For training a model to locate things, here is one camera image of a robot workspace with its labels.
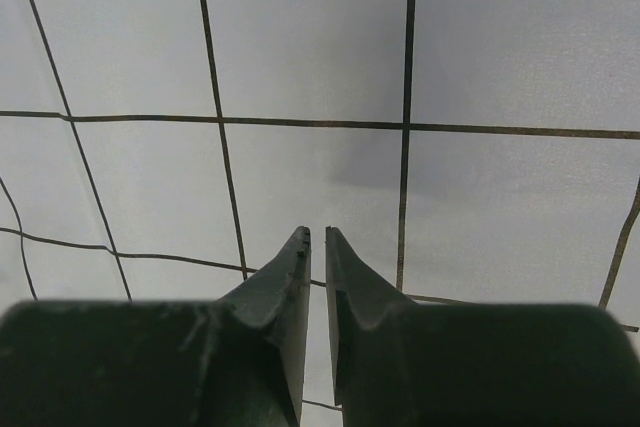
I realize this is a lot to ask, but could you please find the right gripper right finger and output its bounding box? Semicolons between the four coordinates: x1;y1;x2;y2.
325;227;639;426

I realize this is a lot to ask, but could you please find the blue checkered cloth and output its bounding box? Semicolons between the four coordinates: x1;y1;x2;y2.
1;0;639;426

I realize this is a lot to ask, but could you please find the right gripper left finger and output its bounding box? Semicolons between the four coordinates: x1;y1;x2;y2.
1;227;311;426

